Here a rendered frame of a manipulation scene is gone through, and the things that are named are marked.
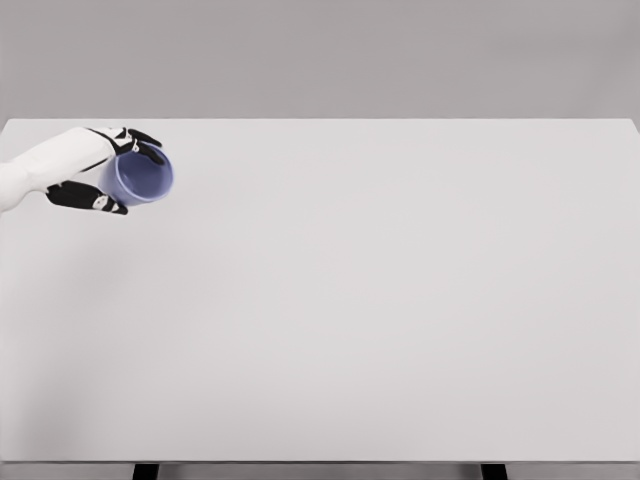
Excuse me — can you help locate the blue cup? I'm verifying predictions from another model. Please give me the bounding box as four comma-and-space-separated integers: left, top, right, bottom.
97, 143, 175, 207

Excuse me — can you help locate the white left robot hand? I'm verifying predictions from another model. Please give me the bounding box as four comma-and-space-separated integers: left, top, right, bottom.
19, 126, 167, 217

